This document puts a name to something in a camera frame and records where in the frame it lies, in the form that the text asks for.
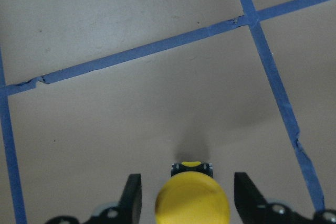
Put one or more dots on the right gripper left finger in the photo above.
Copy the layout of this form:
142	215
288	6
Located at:
130	204

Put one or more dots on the yellow push button switch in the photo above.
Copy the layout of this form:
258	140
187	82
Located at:
192	195

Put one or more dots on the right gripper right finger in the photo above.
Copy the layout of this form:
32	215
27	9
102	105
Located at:
249	202

